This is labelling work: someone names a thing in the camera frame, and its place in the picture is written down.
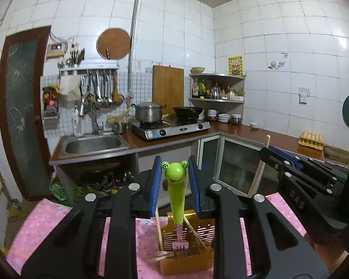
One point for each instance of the beige bowl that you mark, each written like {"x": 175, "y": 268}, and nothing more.
{"x": 197, "y": 70}

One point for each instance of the white plastic bag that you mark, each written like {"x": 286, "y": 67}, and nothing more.
{"x": 69, "y": 88}

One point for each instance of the black wok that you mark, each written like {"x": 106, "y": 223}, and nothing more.
{"x": 189, "y": 111}

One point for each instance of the round wooden board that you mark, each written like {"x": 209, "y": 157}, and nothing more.
{"x": 116, "y": 40}

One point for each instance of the steel cooking pot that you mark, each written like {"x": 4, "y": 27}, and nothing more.
{"x": 147, "y": 114}

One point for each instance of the wooden spatula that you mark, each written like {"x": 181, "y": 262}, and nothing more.
{"x": 115, "y": 93}

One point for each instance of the metal faucet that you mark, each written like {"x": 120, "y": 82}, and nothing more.
{"x": 96, "y": 126}

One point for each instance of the wooden cutting board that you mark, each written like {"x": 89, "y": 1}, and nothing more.
{"x": 167, "y": 87}

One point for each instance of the pink floral cloth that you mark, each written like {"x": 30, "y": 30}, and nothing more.
{"x": 37, "y": 226}

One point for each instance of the white wall socket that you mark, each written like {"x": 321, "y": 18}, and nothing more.
{"x": 304, "y": 96}

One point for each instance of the wall stickers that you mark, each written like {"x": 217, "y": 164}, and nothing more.
{"x": 274, "y": 64}

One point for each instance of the bundle of utensils in cup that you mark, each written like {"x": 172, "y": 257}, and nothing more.
{"x": 75, "y": 55}

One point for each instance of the golden perforated utensil holder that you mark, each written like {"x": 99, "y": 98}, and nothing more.
{"x": 197, "y": 264}

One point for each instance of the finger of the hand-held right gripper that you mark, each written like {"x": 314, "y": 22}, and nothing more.
{"x": 272, "y": 159}
{"x": 288, "y": 158}

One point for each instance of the yellow wall poster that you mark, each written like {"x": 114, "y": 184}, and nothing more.
{"x": 235, "y": 65}

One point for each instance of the steel gas stove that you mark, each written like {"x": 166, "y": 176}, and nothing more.
{"x": 177, "y": 130}

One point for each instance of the brown framed glass door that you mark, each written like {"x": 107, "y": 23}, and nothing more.
{"x": 23, "y": 107}

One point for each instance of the small steel cup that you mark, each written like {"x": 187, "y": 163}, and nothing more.
{"x": 119, "y": 128}

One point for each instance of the grey corner shelf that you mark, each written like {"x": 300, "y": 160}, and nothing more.
{"x": 218, "y": 100}

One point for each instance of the glass jar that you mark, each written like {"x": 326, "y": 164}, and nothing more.
{"x": 236, "y": 119}

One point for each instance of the brown board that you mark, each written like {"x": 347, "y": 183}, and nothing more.
{"x": 336, "y": 152}

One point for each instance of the pile of metal cookware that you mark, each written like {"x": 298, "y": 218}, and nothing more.
{"x": 110, "y": 181}

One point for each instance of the row of hanging metal utensils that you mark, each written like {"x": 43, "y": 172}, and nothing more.
{"x": 99, "y": 100}

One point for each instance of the broom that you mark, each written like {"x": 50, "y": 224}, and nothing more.
{"x": 1, "y": 174}

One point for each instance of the brown kitchen counter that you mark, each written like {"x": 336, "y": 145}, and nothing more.
{"x": 139, "y": 142}

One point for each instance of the white utensil rack shelf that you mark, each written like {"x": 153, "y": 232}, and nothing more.
{"x": 90, "y": 65}

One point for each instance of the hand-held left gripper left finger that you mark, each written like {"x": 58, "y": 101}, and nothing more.
{"x": 155, "y": 186}

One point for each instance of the stainless steel sink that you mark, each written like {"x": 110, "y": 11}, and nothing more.
{"x": 90, "y": 146}

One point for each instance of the stack of white bowls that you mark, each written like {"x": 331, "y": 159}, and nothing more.
{"x": 212, "y": 114}

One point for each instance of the green plastic bag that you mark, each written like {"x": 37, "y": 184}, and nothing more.
{"x": 59, "y": 193}

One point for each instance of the grey wall pipe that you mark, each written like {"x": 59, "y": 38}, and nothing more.
{"x": 133, "y": 35}

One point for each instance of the beige controller box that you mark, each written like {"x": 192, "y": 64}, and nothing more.
{"x": 55, "y": 51}

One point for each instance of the narrow glass cabinet door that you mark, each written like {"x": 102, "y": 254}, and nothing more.
{"x": 209, "y": 157}

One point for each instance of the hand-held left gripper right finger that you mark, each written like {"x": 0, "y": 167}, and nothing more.
{"x": 193, "y": 189}

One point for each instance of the wide glass cabinet door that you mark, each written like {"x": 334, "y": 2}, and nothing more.
{"x": 238, "y": 165}

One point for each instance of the egg carton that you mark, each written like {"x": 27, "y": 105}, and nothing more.
{"x": 311, "y": 140}

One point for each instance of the row of condiment bottles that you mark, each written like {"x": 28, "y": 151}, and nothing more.
{"x": 203, "y": 88}

